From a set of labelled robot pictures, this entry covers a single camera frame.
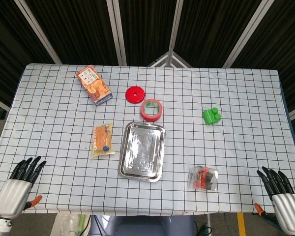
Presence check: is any orange snack box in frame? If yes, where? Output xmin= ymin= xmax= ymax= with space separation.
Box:
xmin=76 ymin=64 xmax=113 ymax=107

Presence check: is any orange clear plastic snack packet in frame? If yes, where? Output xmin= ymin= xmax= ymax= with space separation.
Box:
xmin=90 ymin=121 xmax=116 ymax=160

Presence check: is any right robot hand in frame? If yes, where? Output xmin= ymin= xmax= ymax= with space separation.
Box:
xmin=253 ymin=166 xmax=295 ymax=236

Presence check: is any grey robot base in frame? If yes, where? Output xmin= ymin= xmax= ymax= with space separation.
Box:
xmin=88 ymin=215 xmax=196 ymax=236

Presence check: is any black folding screen with white frame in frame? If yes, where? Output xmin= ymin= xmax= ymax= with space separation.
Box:
xmin=0 ymin=0 xmax=295 ymax=121

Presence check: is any clear bag of orange-black parts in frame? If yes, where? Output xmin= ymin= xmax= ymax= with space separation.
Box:
xmin=188 ymin=166 xmax=219 ymax=192

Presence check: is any checkered tablecloth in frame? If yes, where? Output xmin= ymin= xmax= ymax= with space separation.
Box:
xmin=0 ymin=63 xmax=295 ymax=217

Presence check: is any green toy building block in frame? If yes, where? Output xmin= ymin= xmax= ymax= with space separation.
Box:
xmin=202 ymin=107 xmax=222 ymax=126

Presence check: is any metal tray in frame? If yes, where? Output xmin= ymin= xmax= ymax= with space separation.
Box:
xmin=118 ymin=121 xmax=166 ymax=183

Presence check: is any red round lid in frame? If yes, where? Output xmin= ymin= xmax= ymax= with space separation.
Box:
xmin=125 ymin=86 xmax=146 ymax=105

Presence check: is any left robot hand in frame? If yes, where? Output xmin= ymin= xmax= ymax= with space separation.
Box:
xmin=0 ymin=156 xmax=47 ymax=220

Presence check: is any red tape roll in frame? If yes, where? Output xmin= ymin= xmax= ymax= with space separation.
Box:
xmin=140 ymin=98 xmax=163 ymax=122

